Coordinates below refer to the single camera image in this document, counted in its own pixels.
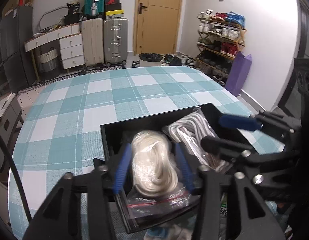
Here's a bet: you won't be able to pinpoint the bagged grey striped cable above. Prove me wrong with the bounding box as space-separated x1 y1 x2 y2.
162 108 232 173

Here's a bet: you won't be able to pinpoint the bagged cream rope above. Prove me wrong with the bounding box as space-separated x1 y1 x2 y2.
123 129 199 221

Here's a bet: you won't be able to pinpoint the black cardboard storage box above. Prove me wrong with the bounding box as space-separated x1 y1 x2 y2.
101 103 247 233

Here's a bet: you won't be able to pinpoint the purple paper bag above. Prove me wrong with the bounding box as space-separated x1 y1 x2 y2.
225 51 252 96

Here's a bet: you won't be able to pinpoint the teal checked tablecloth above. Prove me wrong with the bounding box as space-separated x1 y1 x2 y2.
8 65 286 240

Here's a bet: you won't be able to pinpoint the wooden shoe rack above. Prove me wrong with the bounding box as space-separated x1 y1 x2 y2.
195 9 247 87

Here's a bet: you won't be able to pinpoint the grey side cabinet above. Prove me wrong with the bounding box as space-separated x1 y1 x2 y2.
0 93 24 148

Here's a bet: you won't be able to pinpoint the grey white laundry basket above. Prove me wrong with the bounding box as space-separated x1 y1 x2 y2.
39 47 61 80

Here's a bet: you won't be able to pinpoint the beige suitcase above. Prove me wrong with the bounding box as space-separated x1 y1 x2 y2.
81 18 105 66

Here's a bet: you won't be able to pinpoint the silver aluminium suitcase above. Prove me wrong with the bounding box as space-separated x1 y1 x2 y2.
103 18 128 67

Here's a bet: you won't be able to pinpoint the white drawer desk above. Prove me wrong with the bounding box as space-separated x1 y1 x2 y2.
24 23 85 81

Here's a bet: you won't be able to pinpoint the wooden door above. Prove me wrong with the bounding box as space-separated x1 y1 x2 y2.
133 0 182 55

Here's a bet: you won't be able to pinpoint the black bag on desk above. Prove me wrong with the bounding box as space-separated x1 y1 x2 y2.
64 2 80 25

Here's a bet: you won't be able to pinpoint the stacked shoe boxes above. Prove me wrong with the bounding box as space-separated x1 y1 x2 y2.
105 0 124 19

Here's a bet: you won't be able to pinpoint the dark grey refrigerator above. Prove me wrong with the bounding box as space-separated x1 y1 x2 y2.
0 6 36 93

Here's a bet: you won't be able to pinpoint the black cable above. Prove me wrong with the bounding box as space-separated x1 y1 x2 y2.
0 127 32 222

